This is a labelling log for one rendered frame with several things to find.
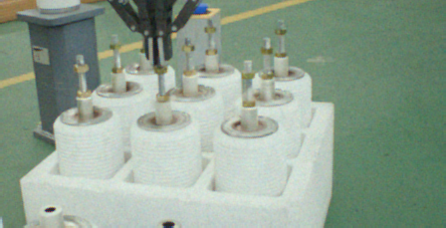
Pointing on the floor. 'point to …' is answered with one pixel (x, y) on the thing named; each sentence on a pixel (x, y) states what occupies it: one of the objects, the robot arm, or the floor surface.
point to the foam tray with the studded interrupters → (43, 177)
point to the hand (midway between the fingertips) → (158, 50)
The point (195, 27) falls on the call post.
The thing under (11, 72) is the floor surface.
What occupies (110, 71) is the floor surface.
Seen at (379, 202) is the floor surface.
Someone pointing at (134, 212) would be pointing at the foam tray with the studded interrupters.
